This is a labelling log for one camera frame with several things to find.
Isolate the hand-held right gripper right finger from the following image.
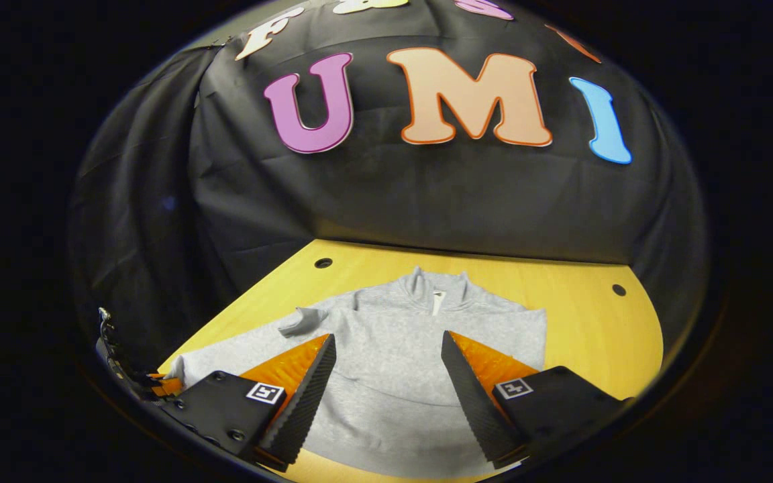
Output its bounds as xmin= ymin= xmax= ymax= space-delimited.
xmin=440 ymin=330 xmax=635 ymax=470

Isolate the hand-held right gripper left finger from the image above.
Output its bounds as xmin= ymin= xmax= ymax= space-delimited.
xmin=170 ymin=333 xmax=338 ymax=473

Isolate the grey zip-neck sweatshirt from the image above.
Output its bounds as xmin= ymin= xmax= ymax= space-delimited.
xmin=168 ymin=266 xmax=548 ymax=479

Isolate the black backdrop cloth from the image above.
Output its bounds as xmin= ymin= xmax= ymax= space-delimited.
xmin=68 ymin=0 xmax=711 ymax=386

